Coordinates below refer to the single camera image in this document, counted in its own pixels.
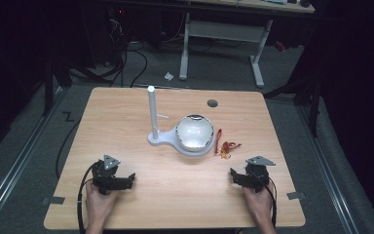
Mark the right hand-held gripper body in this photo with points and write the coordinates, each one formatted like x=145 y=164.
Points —
x=254 y=177

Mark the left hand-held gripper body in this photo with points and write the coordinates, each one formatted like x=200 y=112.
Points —
x=105 y=177

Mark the person's right hand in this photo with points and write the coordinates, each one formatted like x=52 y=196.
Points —
x=258 y=203

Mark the person's left hand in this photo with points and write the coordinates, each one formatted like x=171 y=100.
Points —
x=99 y=204

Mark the grey tape piece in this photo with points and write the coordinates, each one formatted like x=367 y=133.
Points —
x=53 y=200
x=295 y=195

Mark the shiny metal bowl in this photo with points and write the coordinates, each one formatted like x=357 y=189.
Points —
x=194 y=132

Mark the white stand with pole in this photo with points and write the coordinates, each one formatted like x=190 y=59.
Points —
x=153 y=113

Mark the black metal stand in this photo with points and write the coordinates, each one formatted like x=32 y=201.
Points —
x=48 y=84
x=315 y=104

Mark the crumpled white paper scrap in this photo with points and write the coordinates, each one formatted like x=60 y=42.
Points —
x=168 y=76

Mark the white-legged wooden desk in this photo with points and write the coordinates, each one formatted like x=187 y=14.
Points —
x=227 y=31

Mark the metal floor rail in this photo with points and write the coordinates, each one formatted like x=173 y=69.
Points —
x=16 y=165
x=331 y=175

